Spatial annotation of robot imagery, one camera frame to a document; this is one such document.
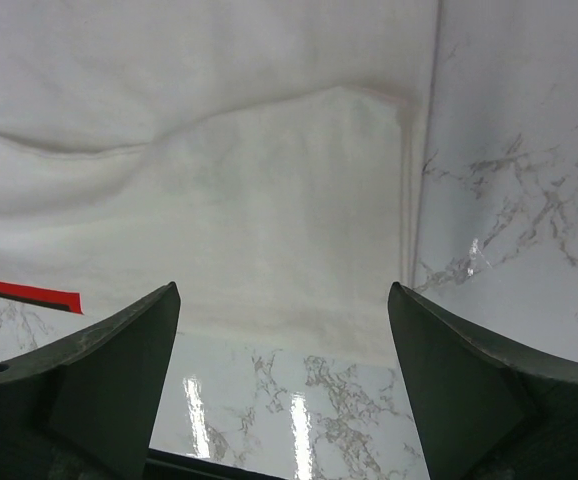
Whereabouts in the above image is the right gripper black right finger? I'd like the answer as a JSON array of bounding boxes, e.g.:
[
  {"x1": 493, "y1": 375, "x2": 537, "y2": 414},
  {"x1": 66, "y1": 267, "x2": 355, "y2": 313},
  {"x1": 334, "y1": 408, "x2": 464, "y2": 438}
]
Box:
[{"x1": 388, "y1": 283, "x2": 578, "y2": 479}]

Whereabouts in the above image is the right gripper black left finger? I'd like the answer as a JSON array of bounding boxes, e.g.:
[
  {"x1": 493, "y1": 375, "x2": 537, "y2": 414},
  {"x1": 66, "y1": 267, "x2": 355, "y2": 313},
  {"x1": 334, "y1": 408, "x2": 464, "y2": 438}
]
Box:
[{"x1": 0, "y1": 283, "x2": 181, "y2": 479}]

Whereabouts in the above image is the white t-shirt red print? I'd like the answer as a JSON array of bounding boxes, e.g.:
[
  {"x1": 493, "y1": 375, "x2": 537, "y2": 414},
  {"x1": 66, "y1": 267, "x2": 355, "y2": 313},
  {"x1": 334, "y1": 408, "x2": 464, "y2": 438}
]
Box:
[{"x1": 0, "y1": 1, "x2": 439, "y2": 366}]

